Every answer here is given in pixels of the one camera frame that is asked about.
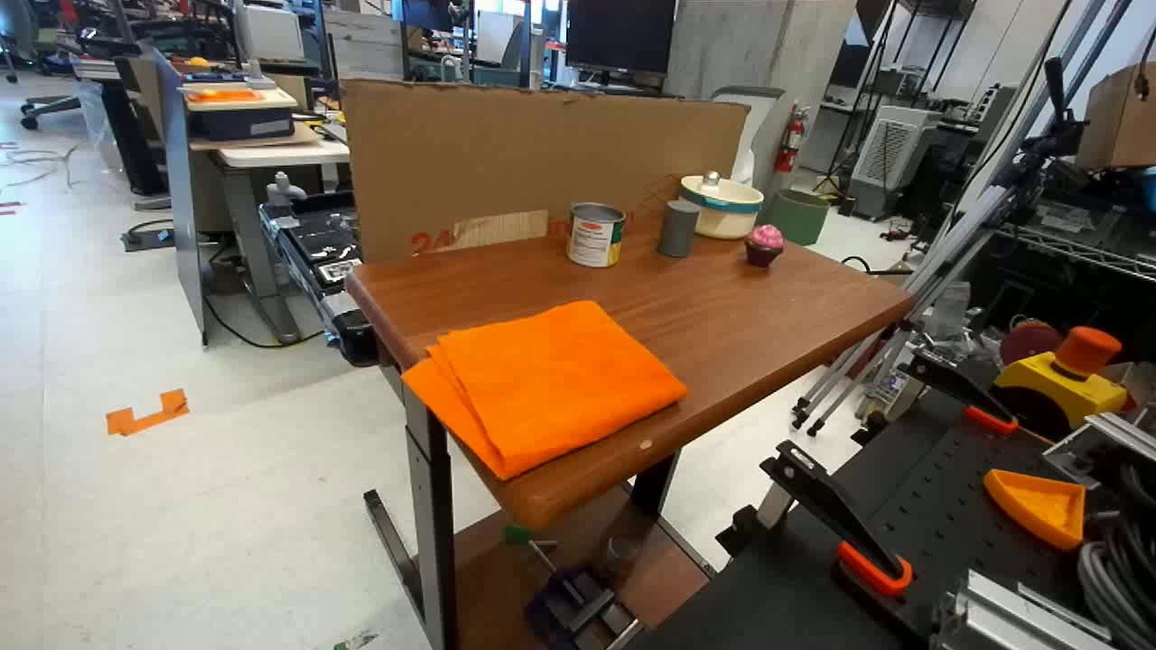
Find white pot with green band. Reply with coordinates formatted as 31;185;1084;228
677;171;769;244

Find folded orange cloth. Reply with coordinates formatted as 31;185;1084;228
400;295;692;486

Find white labelled tin can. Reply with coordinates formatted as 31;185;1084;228
562;198;627;270

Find grey plastic cup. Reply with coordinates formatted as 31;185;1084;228
659;197;706;264

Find brown cardboard panel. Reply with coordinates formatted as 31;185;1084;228
341;76;750;268

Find pink toy cupcake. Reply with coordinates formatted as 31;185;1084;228
742;221;787;270

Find green box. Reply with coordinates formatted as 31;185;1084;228
761;185;836;251

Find brown wooden base board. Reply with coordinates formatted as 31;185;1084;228
453;482;716;650

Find red fire extinguisher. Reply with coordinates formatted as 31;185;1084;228
773;106;810;181

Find black bench vise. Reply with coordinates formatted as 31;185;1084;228
519;564;642;650

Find black computer monitor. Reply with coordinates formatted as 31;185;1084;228
562;0;680;76

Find grey office desk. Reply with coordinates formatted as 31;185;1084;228
149;47;353;350

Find black perforated board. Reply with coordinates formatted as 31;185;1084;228
627;385;1086;650

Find silver tripod legs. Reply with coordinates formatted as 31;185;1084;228
787;0;1116;441

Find black box with orange top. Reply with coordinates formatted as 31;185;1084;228
177;79;301;144

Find dark red ball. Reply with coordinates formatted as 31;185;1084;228
998;313;1064;368

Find yellow emergency stop box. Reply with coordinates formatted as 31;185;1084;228
990;322;1133;434

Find orange triangular plastic piece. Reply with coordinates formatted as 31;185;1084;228
980;465;1090;558

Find silver aluminium profile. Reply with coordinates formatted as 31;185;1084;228
932;569;1116;650

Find black office chair base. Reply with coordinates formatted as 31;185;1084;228
16;91;87;134

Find cardboard box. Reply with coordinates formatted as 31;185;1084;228
1074;61;1156;175

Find long black orange-handled clamp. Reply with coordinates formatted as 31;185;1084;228
757;439;916;608

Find white wire cart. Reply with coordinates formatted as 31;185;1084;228
845;100;940;224

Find short black orange-handled clamp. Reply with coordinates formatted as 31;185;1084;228
898;347;1021;441

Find grey cable bundle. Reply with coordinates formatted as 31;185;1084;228
1074;536;1156;650

